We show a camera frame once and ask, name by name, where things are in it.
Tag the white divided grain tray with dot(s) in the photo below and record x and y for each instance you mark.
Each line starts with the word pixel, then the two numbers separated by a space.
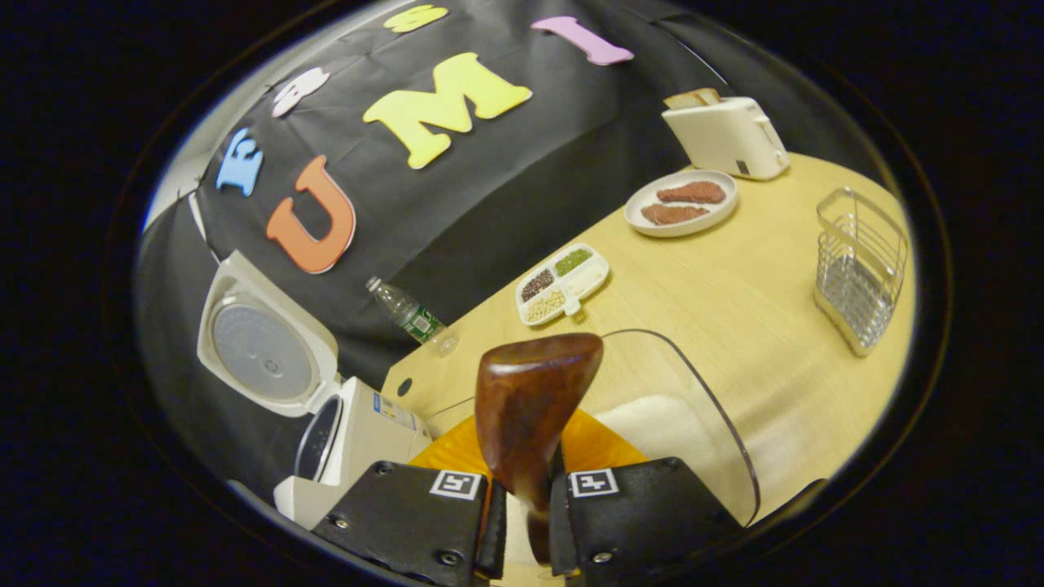
pixel 563 285

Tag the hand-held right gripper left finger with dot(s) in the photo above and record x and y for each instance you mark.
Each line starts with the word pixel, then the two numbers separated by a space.
pixel 408 514

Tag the toast slice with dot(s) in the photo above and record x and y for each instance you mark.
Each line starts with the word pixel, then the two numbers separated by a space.
pixel 681 100
pixel 710 95

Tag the clear rice container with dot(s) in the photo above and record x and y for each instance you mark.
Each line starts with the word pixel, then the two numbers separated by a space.
pixel 628 367

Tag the white round plate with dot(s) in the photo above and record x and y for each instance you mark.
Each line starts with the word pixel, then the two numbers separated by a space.
pixel 652 228

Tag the brown wooden spoon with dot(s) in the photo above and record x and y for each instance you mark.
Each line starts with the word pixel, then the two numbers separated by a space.
pixel 530 399

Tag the brown meat piece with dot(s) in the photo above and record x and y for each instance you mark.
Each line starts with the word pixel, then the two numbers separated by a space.
pixel 693 192
pixel 673 214

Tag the white toaster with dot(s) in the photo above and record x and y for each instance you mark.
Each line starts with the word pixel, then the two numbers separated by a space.
pixel 726 139

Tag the white rice cooker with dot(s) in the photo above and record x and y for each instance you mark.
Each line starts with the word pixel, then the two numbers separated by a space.
pixel 261 350

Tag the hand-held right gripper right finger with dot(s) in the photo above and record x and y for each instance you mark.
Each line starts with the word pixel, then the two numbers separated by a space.
pixel 644 514

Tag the clear plastic water bottle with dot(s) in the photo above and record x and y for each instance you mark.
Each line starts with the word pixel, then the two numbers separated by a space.
pixel 412 318

